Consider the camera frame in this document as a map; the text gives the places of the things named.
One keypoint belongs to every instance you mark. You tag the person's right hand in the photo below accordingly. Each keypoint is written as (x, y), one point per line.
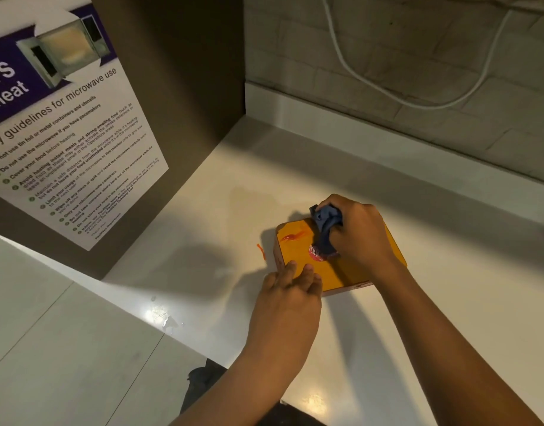
(365, 235)

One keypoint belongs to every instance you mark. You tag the person's left hand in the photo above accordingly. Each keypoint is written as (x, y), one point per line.
(283, 310)

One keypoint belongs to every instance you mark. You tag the person's right fingers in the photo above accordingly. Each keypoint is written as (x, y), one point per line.
(336, 243)

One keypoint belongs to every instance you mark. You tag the person's left middle finger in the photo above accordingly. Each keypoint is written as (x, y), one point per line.
(306, 277)

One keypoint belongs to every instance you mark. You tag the person's left little finger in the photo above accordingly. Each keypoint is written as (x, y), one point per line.
(270, 281)

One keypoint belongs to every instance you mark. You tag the blue cleaning cloth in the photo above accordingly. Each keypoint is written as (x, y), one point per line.
(327, 230)

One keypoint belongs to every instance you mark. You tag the orange cardboard box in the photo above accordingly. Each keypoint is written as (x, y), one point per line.
(343, 279)

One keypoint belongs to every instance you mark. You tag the person's left forearm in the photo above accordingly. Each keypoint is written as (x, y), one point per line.
(254, 381)

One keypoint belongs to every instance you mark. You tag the person's right forearm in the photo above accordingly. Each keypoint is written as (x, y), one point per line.
(440, 350)

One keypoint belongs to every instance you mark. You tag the person's dark trousers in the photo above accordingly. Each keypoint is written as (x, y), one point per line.
(201, 381)

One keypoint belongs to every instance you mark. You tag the brown cabinet side panel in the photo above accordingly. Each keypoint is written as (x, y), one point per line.
(187, 84)

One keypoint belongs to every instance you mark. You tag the white and purple guideline poster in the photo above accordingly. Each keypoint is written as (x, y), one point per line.
(76, 141)

